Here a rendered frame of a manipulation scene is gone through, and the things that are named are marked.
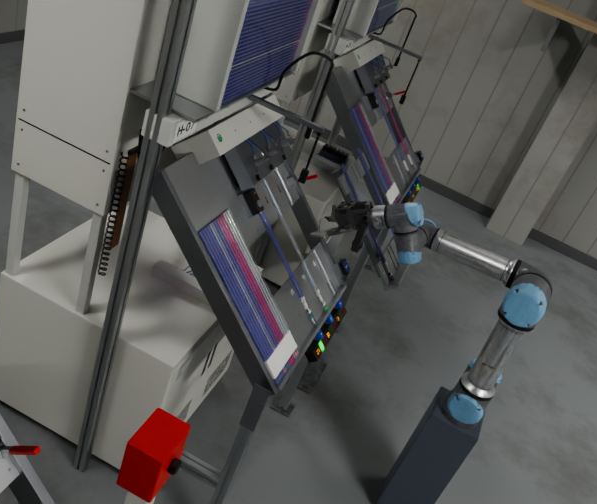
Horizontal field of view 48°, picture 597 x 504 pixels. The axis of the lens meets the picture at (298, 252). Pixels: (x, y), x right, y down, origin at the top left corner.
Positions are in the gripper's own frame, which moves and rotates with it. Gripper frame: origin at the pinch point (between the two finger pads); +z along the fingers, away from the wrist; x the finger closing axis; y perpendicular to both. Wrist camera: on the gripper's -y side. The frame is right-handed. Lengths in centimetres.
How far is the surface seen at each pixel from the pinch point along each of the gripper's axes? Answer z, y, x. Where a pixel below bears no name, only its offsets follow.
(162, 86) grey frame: 9, 59, 52
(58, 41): 38, 74, 49
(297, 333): 4.9, -27.3, 22.3
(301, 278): 7.5, -16.1, 4.8
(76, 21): 31, 77, 49
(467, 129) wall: 0, -51, -326
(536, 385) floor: -51, -151, -131
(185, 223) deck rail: 16, 22, 49
